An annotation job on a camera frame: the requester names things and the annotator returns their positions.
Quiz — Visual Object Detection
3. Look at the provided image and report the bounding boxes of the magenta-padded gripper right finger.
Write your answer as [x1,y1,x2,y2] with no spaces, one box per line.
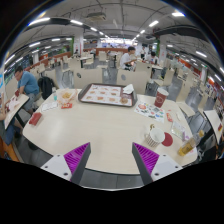
[131,142,183,186]

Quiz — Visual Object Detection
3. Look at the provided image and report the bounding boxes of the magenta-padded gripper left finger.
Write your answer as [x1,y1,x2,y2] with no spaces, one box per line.
[40,142,92,185]

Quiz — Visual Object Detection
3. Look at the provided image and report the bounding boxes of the clear bottle with yellow drink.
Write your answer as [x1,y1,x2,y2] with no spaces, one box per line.
[177,129,205,157]

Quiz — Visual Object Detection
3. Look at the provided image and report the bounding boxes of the white ribbed cup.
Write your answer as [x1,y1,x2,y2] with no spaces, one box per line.
[144,124,166,149]

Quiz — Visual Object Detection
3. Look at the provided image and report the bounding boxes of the flat round red coaster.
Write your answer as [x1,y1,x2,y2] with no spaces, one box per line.
[161,132,174,148]

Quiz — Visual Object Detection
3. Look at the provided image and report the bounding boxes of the clear plastic packet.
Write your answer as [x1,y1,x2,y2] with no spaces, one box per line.
[170,120,187,141]

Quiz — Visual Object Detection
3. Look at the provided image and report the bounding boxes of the colourful printed leaflet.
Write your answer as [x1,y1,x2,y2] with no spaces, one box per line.
[133,101,166,124]

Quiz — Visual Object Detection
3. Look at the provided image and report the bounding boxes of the small red wallet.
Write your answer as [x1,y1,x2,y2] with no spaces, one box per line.
[28,112,43,126]

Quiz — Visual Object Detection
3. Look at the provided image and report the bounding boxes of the red paper cup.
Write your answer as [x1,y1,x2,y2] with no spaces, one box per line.
[153,87,170,109]

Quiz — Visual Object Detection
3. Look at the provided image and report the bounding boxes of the plastic bag with food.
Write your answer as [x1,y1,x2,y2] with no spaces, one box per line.
[57,88,78,108]

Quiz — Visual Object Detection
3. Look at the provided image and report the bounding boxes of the brown food tray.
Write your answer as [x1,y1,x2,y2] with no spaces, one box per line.
[77,83,138,108]

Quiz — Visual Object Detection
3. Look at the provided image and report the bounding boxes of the white napkin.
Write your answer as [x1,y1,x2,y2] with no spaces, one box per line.
[122,83,135,95]

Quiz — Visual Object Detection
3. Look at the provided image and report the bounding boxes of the beige neighbouring table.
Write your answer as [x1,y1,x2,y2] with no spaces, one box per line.
[3,93,30,131]
[203,109,224,144]

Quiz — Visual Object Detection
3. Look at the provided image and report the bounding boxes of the black backpack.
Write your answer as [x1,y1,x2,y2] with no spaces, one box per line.
[37,75,55,100]

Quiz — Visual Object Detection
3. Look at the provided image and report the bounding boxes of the group of beige chairs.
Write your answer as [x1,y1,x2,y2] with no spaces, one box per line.
[31,49,214,116]

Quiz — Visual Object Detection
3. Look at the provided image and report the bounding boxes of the ceiling strip lights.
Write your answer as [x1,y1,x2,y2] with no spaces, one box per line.
[3,11,224,83]

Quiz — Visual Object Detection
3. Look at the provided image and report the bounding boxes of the ceiling air conditioner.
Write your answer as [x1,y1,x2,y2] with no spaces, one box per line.
[85,12,107,22]

